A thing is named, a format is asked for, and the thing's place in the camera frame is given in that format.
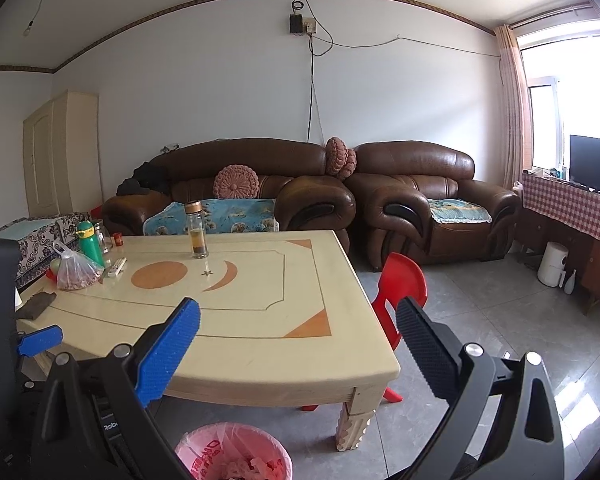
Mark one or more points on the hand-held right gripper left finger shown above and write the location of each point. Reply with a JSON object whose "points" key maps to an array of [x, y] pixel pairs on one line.
{"points": [[170, 345]]}

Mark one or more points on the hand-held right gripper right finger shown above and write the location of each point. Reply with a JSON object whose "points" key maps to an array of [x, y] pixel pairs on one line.
{"points": [[427, 342]]}

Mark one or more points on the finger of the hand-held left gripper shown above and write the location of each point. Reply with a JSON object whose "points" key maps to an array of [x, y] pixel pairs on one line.
{"points": [[40, 339]]}

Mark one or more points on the pink-lined waste bin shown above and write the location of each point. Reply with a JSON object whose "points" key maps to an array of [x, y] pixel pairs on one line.
{"points": [[205, 452]]}

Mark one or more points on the dark brown cloth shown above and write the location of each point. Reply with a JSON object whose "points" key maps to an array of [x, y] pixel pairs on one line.
{"points": [[36, 305]]}

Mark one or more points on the small red object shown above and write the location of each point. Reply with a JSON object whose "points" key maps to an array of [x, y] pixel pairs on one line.
{"points": [[51, 276]]}

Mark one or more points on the green apple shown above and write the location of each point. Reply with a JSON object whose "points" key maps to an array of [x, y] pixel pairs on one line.
{"points": [[54, 265]]}

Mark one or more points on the patterned daybed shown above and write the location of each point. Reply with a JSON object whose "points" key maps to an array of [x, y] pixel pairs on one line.
{"points": [[40, 245]]}

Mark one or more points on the red plastic chair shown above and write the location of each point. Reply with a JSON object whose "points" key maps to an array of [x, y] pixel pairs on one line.
{"points": [[400, 275]]}

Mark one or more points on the clear plastic bag of nuts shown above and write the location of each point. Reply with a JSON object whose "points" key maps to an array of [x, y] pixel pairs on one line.
{"points": [[77, 275]]}

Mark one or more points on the teal sheet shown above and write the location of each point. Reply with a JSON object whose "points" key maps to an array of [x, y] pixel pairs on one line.
{"points": [[20, 229]]}

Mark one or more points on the white remote control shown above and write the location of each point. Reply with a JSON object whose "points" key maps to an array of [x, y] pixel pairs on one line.
{"points": [[116, 267]]}

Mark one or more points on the green thermos bottle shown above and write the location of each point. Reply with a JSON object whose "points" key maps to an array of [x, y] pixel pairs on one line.
{"points": [[90, 247]]}

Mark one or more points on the glass tea bottle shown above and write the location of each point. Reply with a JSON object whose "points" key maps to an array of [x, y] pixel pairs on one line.
{"points": [[196, 232]]}

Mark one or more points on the small red cup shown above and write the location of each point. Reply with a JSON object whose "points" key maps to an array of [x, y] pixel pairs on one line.
{"points": [[117, 240]]}

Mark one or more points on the clear glass cup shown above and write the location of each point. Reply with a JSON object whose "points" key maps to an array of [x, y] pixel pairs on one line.
{"points": [[105, 240]]}

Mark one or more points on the blue armchair seat cover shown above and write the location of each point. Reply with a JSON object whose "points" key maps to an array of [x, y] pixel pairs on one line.
{"points": [[457, 211]]}

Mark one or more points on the blue floral sofa cover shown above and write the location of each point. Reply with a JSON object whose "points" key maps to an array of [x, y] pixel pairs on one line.
{"points": [[230, 217]]}

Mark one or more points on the white cylindrical appliance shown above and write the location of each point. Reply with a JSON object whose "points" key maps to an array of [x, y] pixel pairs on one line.
{"points": [[551, 265]]}

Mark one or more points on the small white bottle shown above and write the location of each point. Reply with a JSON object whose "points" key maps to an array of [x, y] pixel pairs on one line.
{"points": [[570, 282]]}

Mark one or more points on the cream wardrobe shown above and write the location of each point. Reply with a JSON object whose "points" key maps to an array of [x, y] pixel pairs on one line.
{"points": [[60, 150]]}

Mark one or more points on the dark clothing pile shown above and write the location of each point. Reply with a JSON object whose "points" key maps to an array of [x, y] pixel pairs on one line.
{"points": [[147, 177]]}

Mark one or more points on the round flat pink cushion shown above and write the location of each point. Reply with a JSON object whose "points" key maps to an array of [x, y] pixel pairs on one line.
{"points": [[236, 182]]}

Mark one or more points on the brown leather armchair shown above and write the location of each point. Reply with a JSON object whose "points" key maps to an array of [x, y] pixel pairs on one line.
{"points": [[415, 160]]}

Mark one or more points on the pink pumpkin cushion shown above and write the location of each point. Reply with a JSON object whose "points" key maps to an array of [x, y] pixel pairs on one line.
{"points": [[336, 156], [351, 164]]}

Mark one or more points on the checked tablecloth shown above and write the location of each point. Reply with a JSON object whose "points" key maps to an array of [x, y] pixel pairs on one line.
{"points": [[570, 205]]}

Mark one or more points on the brown leather sofa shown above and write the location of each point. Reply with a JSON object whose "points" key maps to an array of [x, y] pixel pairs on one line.
{"points": [[260, 155]]}

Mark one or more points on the black monitor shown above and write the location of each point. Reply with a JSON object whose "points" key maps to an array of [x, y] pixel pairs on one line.
{"points": [[595, 162]]}

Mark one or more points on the pink curtain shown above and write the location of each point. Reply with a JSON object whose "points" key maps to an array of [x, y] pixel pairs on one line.
{"points": [[512, 110]]}

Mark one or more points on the hanging light bulb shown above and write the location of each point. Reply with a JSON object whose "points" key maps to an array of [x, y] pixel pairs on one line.
{"points": [[28, 30]]}

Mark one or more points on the window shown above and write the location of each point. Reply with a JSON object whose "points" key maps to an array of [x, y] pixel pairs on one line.
{"points": [[580, 85]]}

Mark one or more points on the wall socket box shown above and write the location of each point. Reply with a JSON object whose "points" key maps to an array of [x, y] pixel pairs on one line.
{"points": [[300, 24]]}

